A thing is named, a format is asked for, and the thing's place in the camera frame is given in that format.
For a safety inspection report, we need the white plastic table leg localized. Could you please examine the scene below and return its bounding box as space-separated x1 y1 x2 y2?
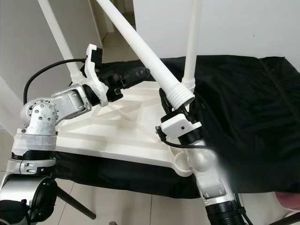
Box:
183 0 203 92
96 0 195 111
0 77 24 139
37 0 85 85

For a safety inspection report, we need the black metal stand leg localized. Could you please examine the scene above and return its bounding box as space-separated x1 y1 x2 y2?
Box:
56 187 97 220
281 212 300 225

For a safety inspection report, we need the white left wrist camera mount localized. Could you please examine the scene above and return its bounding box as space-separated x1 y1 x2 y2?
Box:
83 44 111 106

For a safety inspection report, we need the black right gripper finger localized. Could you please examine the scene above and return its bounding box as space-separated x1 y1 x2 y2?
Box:
158 88 173 116

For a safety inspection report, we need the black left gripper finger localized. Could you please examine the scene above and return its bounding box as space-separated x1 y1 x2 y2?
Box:
120 67 151 80
119 76 145 90

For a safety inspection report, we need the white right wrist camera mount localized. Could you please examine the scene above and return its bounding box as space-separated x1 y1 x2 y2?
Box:
161 112 201 139

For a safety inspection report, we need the black cloth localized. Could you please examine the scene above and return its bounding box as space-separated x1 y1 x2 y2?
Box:
47 55 300 200

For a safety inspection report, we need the cream plastic table top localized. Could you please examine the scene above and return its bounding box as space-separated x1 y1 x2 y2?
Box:
54 79 197 178

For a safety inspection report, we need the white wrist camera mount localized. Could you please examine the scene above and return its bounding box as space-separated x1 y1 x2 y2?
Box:
83 44 111 106
161 112 201 139

